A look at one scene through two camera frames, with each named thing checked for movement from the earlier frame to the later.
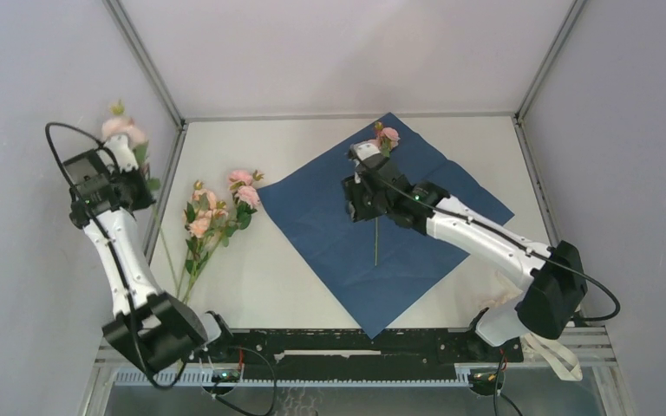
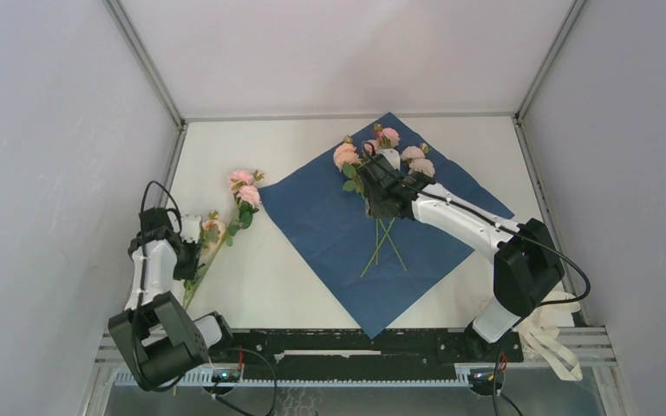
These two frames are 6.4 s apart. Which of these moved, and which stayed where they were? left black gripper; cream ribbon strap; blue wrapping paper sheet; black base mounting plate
Moved: left black gripper
Stayed: cream ribbon strap; black base mounting plate; blue wrapping paper sheet
